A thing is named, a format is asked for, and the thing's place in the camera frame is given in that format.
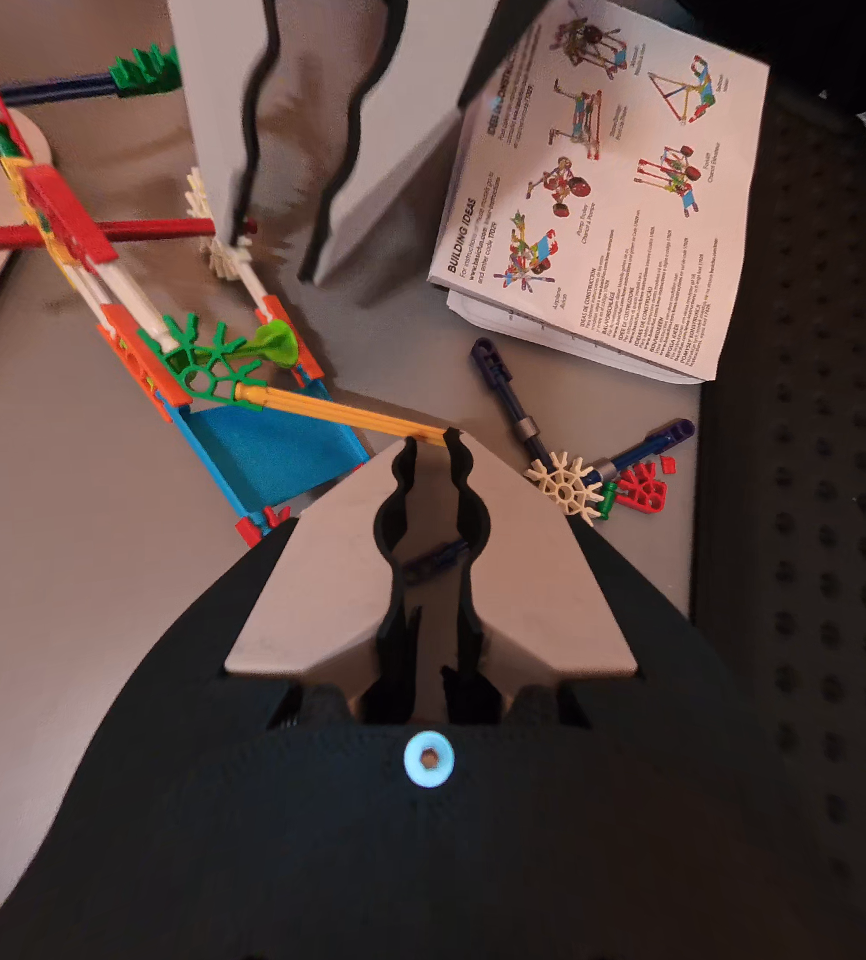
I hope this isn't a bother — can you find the colourful toy construction model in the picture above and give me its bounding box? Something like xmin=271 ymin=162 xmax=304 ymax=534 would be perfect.
xmin=0 ymin=45 xmax=453 ymax=549

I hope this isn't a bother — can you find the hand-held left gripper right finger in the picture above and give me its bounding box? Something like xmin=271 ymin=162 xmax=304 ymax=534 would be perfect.
xmin=439 ymin=427 xmax=640 ymax=725

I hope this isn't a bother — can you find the blue rod cross assembly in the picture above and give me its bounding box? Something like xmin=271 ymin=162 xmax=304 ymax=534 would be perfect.
xmin=401 ymin=337 xmax=697 ymax=582

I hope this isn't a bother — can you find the instruction booklet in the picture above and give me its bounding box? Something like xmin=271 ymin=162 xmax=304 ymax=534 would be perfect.
xmin=427 ymin=0 xmax=772 ymax=385

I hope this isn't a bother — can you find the black perforated panel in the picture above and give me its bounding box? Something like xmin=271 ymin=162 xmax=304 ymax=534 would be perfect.
xmin=691 ymin=90 xmax=866 ymax=960

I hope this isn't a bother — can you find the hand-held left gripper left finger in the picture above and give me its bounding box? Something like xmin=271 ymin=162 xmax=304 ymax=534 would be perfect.
xmin=223 ymin=436 xmax=425 ymax=725

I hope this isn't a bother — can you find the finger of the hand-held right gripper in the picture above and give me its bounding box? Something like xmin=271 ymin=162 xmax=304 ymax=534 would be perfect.
xmin=296 ymin=0 xmax=502 ymax=305
xmin=166 ymin=0 xmax=278 ymax=247

